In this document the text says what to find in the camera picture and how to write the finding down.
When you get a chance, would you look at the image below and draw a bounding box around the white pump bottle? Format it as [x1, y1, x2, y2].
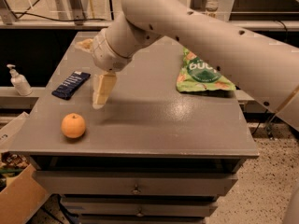
[7, 64, 32, 96]

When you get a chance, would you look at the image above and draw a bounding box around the metal railing frame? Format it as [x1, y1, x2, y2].
[1, 0, 299, 32]

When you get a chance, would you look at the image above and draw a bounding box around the green dang snack bag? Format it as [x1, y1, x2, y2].
[176, 48, 236, 92]

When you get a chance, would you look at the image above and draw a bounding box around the cardboard box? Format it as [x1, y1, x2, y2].
[0, 112, 50, 224]

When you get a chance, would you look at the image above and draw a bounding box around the orange fruit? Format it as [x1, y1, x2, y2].
[61, 113, 86, 138]

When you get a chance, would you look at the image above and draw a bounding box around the black cable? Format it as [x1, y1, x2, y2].
[12, 11, 107, 22]

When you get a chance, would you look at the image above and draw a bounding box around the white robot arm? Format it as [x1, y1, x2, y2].
[83, 0, 299, 130]

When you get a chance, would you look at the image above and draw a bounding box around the grey drawer cabinet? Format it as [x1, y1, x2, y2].
[11, 38, 258, 224]

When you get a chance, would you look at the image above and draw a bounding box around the blue rxbar wrapper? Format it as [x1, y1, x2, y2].
[51, 71, 91, 100]

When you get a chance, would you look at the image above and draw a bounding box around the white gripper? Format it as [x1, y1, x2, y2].
[75, 29, 132, 109]

